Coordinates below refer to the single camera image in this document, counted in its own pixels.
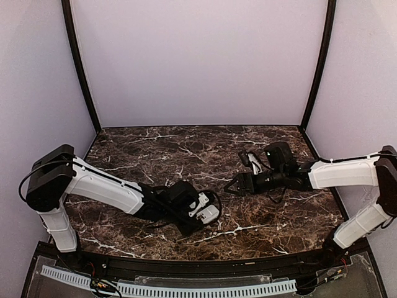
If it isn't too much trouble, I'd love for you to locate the right black frame post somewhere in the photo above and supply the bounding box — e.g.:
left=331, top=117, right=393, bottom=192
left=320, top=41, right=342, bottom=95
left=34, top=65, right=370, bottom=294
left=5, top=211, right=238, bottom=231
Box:
left=300, top=0, right=337, bottom=131

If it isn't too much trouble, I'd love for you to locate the white remote control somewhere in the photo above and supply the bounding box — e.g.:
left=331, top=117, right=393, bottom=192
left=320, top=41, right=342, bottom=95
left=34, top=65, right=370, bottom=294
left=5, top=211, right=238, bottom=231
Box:
left=196, top=205, right=220, bottom=224

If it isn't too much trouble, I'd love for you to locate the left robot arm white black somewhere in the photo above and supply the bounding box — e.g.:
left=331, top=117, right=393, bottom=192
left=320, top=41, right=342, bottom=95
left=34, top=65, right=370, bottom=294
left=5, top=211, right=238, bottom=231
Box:
left=19, top=144, right=212, bottom=253

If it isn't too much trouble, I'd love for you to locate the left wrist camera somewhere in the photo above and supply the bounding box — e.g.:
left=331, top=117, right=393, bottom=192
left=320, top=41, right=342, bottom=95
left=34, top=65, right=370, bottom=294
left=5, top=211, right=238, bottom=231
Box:
left=188, top=192, right=210, bottom=217

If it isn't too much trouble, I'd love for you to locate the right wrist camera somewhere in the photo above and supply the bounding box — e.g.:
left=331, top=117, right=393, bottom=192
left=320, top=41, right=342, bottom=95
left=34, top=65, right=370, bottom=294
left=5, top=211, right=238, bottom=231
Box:
left=238, top=150, right=263, bottom=175

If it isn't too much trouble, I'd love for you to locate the left black frame post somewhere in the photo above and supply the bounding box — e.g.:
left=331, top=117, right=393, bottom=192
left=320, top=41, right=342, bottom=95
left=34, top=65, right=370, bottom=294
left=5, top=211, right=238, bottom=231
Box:
left=61, top=0, right=102, bottom=134

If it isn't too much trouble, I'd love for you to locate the black frame post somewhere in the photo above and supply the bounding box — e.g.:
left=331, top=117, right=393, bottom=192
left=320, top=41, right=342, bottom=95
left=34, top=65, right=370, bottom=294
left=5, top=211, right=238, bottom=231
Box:
left=300, top=0, right=337, bottom=131
left=61, top=0, right=102, bottom=134

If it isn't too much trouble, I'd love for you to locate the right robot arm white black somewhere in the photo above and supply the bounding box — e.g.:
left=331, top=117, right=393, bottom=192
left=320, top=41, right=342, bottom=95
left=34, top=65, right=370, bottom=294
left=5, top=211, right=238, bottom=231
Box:
left=224, top=142, right=396, bottom=250

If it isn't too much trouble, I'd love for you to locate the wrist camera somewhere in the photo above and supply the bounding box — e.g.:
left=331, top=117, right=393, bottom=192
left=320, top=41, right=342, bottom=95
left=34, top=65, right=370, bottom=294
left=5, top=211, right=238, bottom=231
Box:
left=238, top=150, right=263, bottom=175
left=188, top=192, right=210, bottom=217

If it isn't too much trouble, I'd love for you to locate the black front rail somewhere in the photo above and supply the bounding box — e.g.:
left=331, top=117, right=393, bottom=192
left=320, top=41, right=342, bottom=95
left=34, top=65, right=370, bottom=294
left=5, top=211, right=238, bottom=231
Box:
left=37, top=242, right=367, bottom=282

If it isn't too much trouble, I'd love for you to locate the white slotted cable duct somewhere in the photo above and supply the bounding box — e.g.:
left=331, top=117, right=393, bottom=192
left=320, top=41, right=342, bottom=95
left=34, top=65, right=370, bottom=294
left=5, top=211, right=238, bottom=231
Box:
left=40, top=265, right=297, bottom=297

